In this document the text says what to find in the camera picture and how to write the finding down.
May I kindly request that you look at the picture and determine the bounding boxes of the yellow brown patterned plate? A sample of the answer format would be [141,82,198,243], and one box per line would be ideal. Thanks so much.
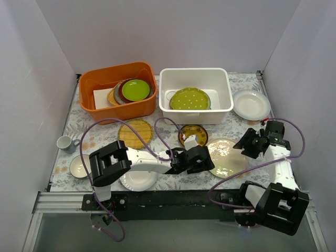
[178,124,208,146]

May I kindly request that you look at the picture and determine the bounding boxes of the cream plate with twig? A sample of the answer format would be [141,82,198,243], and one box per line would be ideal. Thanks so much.
[206,138,248,179]

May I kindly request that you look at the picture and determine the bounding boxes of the green polka dot plate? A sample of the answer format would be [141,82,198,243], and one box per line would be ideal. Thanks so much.
[170,87,206,110]

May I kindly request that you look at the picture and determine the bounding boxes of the white watermelon pattern plate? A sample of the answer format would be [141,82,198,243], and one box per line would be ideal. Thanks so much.
[204,93,211,110]

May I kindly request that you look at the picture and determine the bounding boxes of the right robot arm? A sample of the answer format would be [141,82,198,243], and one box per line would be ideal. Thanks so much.
[233,119,309,236]

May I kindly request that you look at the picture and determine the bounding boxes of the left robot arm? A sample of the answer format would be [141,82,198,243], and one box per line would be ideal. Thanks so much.
[89,140,215,210]

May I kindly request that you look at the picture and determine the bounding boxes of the white plastic bin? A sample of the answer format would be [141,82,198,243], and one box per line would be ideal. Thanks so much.
[158,68,234,124]

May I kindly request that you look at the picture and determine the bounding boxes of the green round plate in bin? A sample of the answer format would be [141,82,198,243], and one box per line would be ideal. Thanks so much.
[121,79,151,102]

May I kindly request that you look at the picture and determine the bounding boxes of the grey plate in bin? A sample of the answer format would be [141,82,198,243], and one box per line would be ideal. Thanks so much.
[113,82,126,105]

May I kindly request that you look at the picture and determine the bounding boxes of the woven mat in bin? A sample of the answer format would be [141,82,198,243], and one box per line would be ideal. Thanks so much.
[107,88,120,106]

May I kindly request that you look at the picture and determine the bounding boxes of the white paper in bin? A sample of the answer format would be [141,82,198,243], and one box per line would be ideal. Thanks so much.
[93,88,112,110]

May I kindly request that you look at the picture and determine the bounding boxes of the orange plastic bin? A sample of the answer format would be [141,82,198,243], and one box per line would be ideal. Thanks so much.
[79,62,158,122]

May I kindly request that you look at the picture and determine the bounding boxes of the floral patterned table mat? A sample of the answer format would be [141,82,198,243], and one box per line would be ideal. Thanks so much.
[50,73,271,192]

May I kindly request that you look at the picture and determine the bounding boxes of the white deep bowl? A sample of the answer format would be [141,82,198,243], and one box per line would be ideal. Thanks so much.
[233,89,271,121]

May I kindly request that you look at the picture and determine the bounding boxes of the white scalloped paper plate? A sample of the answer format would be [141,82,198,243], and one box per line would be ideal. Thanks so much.
[120,171,158,192]

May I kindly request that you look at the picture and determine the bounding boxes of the round woven bamboo mat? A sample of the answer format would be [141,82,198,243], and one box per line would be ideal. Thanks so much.
[118,119,153,150]

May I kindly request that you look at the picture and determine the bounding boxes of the small white bowl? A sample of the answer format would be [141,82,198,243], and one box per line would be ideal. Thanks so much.
[69,154,91,179]

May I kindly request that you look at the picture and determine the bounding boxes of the teal white dotted mug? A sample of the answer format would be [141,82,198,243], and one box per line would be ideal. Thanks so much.
[56,135,80,154]

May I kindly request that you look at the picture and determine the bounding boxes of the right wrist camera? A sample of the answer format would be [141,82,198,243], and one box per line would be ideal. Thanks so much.
[259,118,269,137]

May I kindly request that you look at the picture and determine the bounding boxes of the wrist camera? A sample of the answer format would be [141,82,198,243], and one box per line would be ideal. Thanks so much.
[259,118,269,137]
[184,134,198,150]

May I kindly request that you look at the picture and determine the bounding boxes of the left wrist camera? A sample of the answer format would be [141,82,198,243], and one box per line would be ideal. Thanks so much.
[184,134,198,150]

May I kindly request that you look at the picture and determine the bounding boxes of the aluminium frame rail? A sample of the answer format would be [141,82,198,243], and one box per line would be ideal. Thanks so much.
[24,192,328,251]

